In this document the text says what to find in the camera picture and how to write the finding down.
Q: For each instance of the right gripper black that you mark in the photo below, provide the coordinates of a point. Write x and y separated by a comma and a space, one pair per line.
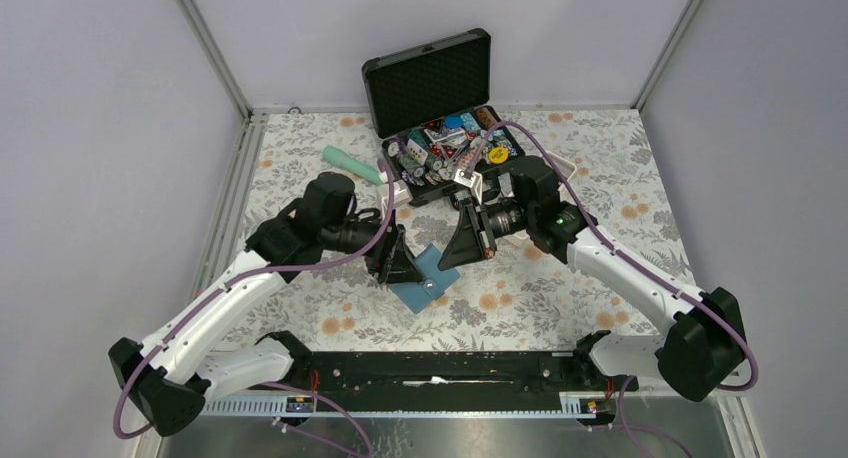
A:
466, 246

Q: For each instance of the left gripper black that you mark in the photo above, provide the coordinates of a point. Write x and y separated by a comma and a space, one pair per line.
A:
402, 268

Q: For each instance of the blue leather card holder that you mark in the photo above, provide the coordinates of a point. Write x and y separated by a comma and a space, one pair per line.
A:
418, 296

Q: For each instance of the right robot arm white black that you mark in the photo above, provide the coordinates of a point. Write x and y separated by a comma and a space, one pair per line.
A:
701, 339

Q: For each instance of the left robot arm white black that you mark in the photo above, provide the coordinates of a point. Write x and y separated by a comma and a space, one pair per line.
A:
170, 375

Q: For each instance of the white plastic card tray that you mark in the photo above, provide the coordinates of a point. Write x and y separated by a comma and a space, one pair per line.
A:
536, 206

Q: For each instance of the yellow round chip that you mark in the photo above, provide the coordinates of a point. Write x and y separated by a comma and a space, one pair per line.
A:
498, 155

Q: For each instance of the mint green cylindrical device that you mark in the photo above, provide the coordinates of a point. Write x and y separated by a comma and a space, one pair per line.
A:
340, 159

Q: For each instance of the black poker chip case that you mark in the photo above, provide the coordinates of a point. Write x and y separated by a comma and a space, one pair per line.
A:
429, 106

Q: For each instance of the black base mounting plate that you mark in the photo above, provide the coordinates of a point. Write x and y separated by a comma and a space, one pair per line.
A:
445, 380

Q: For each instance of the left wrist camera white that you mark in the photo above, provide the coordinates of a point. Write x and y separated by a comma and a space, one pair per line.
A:
398, 192

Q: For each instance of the slotted cable duct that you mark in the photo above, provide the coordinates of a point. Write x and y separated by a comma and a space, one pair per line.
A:
302, 406

